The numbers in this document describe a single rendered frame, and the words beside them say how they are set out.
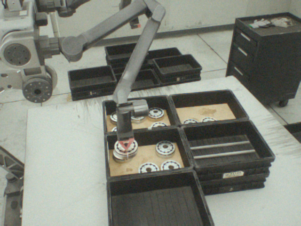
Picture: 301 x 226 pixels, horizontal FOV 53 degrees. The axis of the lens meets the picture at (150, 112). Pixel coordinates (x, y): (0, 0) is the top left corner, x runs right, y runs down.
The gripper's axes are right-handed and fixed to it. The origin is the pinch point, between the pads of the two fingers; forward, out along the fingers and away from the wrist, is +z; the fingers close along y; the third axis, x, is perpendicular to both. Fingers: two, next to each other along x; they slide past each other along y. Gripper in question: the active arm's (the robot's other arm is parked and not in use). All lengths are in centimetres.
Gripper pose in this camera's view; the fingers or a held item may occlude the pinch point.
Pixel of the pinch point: (125, 143)
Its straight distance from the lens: 132.6
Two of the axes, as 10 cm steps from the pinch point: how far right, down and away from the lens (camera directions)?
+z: -0.1, 7.8, 6.3
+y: -1.7, -6.2, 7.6
